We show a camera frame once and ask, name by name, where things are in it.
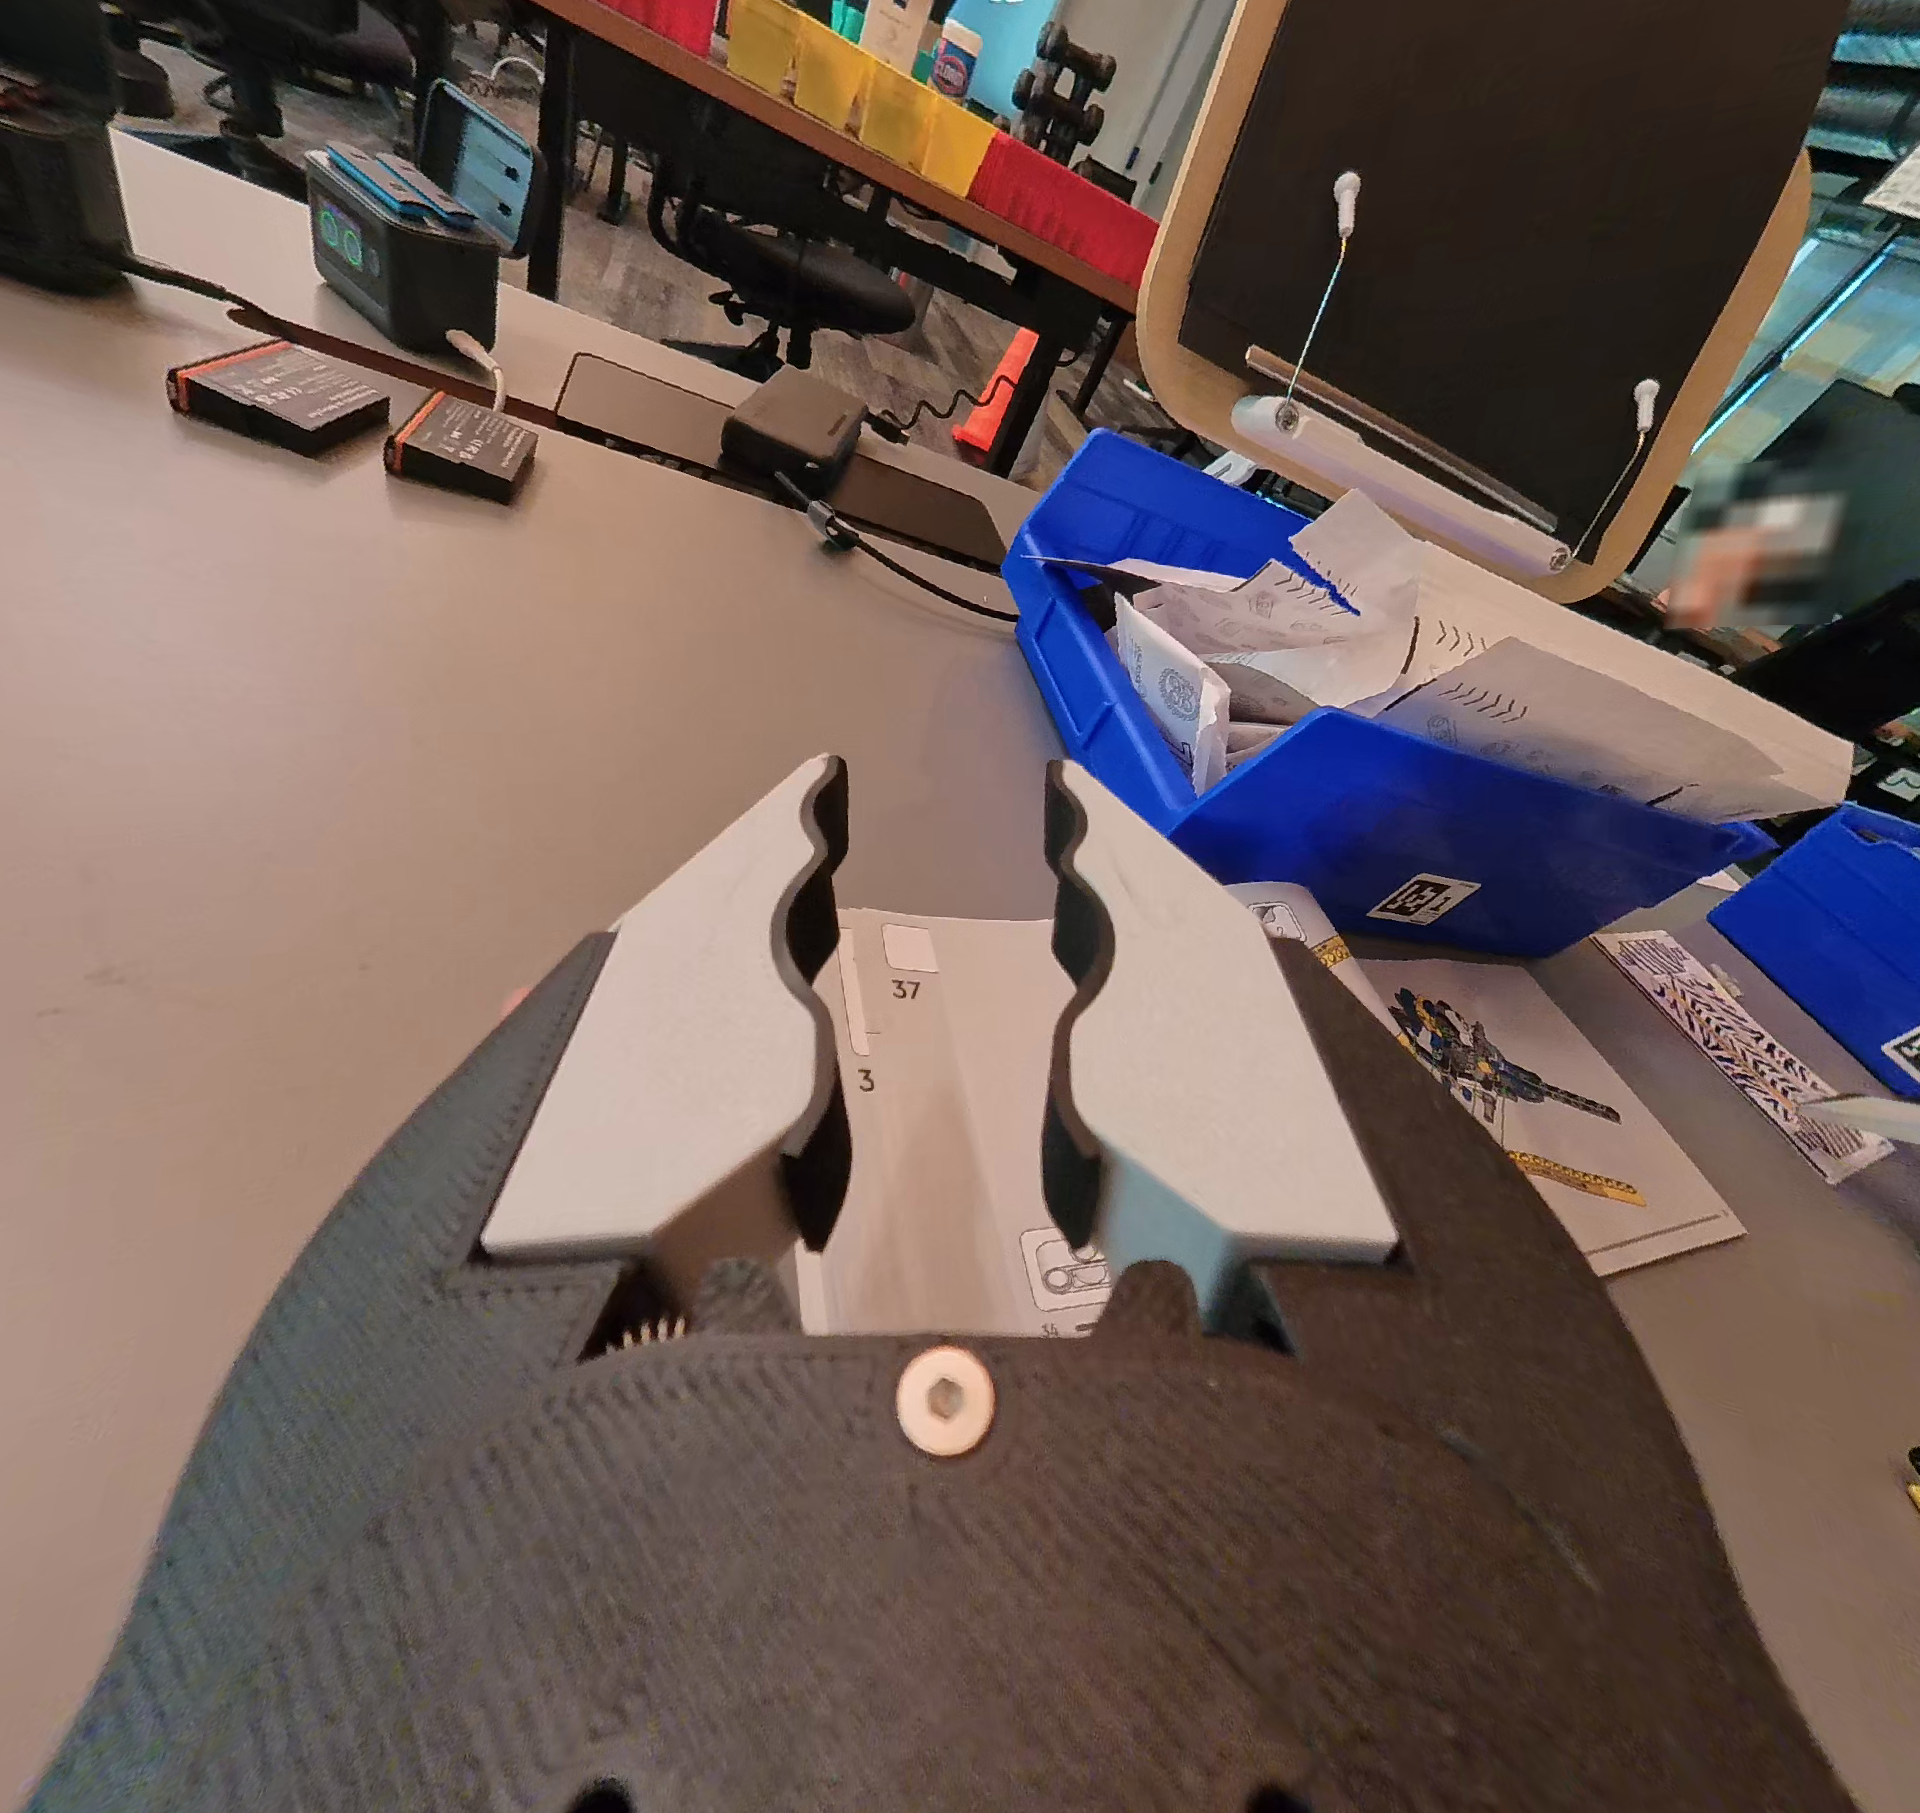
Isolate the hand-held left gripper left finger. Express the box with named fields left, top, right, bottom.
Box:
left=476, top=755, right=858, bottom=1314

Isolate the black adapter cable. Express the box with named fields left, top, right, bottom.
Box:
left=770, top=468, right=1024, bottom=626

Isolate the small blue plastic bin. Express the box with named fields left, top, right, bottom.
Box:
left=1709, top=802, right=1920, bottom=1105

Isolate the printed sticker sheet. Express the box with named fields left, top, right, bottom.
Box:
left=1597, top=929, right=1897, bottom=1186

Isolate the black camera battery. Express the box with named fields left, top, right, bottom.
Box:
left=165, top=336, right=395, bottom=460
left=383, top=388, right=541, bottom=506

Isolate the black power adapter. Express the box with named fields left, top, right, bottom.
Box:
left=718, top=370, right=871, bottom=484

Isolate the black battery charging case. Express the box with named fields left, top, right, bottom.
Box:
left=302, top=78, right=541, bottom=359

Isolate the crane picture instruction booklet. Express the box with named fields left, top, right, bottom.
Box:
left=1230, top=882, right=1751, bottom=1279

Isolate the black boxy device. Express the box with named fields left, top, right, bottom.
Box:
left=0, top=0, right=140, bottom=299

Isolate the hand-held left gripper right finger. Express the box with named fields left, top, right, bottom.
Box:
left=1043, top=760, right=1409, bottom=1339

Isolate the dumbbell rack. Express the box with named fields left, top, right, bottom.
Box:
left=1011, top=19, right=1122, bottom=166

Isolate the torn white paper bag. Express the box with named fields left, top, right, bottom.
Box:
left=1032, top=491, right=1424, bottom=722

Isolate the long wooden table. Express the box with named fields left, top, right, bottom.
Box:
left=241, top=0, right=1160, bottom=318

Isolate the large blue plastic bin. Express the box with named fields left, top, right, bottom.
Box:
left=1003, top=429, right=1782, bottom=960

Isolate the small printed paper bag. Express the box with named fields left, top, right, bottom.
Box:
left=1114, top=594, right=1236, bottom=783

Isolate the wood-rimmed black panel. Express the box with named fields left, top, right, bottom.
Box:
left=1134, top=0, right=1886, bottom=604

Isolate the red floor object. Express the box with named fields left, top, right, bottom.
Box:
left=951, top=327, right=1039, bottom=466

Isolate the yellow storage bin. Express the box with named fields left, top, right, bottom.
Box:
left=727, top=0, right=806, bottom=98
left=791, top=10, right=876, bottom=133
left=860, top=53, right=942, bottom=175
left=917, top=95, right=1003, bottom=193

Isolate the large flat paper bag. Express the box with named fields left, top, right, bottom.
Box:
left=1377, top=636, right=1851, bottom=828

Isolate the black desk cable flap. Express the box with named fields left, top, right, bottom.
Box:
left=553, top=353, right=1009, bottom=571

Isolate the black office chair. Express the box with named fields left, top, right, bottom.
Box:
left=649, top=145, right=918, bottom=379

